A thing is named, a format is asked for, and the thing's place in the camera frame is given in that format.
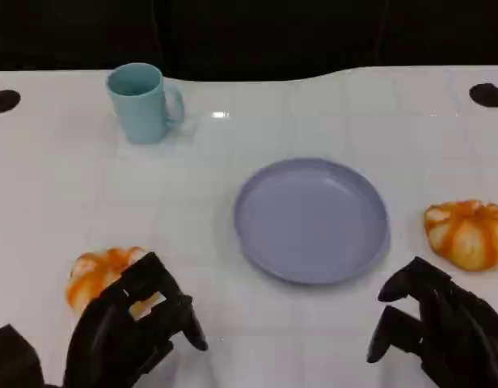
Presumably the lilac plate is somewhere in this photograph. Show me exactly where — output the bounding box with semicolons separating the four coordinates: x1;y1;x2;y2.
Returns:
232;157;392;286

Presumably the pale green mug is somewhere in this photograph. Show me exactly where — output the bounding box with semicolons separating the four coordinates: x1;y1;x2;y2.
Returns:
106;62;186;145

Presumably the black table grommet hole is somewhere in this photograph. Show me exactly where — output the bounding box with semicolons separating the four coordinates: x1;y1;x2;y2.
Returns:
468;82;498;108
0;89;22;115

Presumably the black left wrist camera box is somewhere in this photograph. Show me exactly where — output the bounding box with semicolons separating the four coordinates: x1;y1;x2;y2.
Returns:
0;323;46;388

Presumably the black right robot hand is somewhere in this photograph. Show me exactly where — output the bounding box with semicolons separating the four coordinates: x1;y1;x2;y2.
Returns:
365;256;498;388

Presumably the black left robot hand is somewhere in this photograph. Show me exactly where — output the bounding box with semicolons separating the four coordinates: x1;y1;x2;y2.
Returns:
62;251;209;388

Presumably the orange and white bread roll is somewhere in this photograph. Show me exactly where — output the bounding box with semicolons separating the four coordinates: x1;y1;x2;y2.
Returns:
424;199;498;272
65;246;167;321

